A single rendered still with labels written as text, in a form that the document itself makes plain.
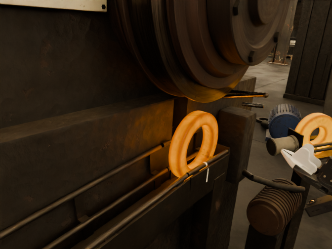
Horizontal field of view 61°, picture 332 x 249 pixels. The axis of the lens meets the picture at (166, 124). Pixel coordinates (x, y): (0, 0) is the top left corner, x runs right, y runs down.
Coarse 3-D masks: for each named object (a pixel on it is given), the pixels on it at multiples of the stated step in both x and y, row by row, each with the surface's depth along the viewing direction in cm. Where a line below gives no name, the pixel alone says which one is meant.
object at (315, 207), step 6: (318, 198) 71; (324, 198) 69; (330, 198) 67; (306, 204) 71; (312, 204) 70; (318, 204) 68; (324, 204) 67; (330, 204) 66; (306, 210) 70; (312, 210) 69; (318, 210) 68; (324, 210) 67; (330, 210) 66
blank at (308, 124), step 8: (304, 120) 98; (312, 120) 96; (320, 120) 97; (328, 120) 98; (296, 128) 99; (304, 128) 96; (312, 128) 97; (320, 128) 101; (328, 128) 99; (304, 136) 98; (320, 136) 102; (328, 136) 100; (304, 144) 99; (312, 144) 100; (320, 152) 102
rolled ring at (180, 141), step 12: (192, 120) 68; (204, 120) 71; (180, 132) 67; (192, 132) 68; (204, 132) 78; (216, 132) 78; (180, 144) 66; (204, 144) 79; (216, 144) 80; (168, 156) 68; (180, 156) 66; (204, 156) 78; (180, 168) 68; (192, 168) 74
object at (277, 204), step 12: (276, 180) 104; (288, 180) 104; (264, 192) 97; (276, 192) 96; (288, 192) 97; (252, 204) 94; (264, 204) 91; (276, 204) 90; (288, 204) 92; (300, 204) 102; (252, 216) 93; (264, 216) 90; (276, 216) 88; (288, 216) 90; (252, 228) 98; (264, 228) 91; (276, 228) 89; (252, 240) 99; (264, 240) 96; (276, 240) 93
